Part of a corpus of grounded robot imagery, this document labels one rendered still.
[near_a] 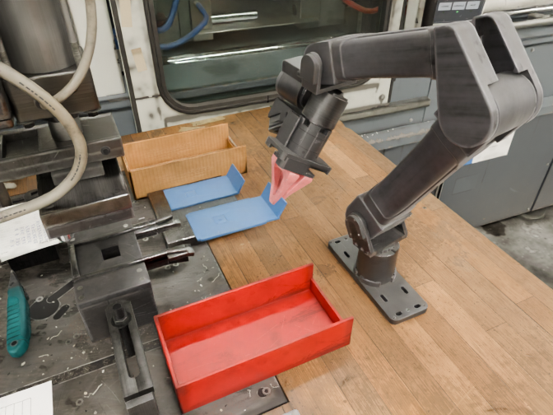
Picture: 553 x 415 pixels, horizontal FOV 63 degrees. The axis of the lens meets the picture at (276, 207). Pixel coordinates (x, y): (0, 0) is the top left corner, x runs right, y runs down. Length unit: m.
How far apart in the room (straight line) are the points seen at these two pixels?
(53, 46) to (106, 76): 0.71
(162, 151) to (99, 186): 0.49
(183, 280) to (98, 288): 0.16
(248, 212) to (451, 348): 0.37
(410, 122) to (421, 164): 1.10
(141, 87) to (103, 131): 0.62
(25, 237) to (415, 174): 0.64
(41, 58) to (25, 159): 0.12
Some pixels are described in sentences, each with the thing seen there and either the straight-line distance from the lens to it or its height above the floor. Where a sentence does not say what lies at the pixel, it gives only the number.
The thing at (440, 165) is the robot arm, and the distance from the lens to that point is 0.57.
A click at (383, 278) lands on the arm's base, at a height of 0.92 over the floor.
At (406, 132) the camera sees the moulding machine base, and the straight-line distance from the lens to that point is 1.67.
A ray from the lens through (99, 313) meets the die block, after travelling 0.69.
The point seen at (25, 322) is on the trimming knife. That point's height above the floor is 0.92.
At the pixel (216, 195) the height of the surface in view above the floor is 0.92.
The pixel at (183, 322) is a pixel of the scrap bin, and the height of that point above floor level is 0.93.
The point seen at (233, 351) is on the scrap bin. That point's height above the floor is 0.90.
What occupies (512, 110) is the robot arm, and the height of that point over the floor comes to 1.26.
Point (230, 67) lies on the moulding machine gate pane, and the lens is 1.28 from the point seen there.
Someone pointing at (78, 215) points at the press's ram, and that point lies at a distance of 0.58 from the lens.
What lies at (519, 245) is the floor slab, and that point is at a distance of 2.45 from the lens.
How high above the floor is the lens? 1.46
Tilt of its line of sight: 38 degrees down
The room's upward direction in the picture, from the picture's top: straight up
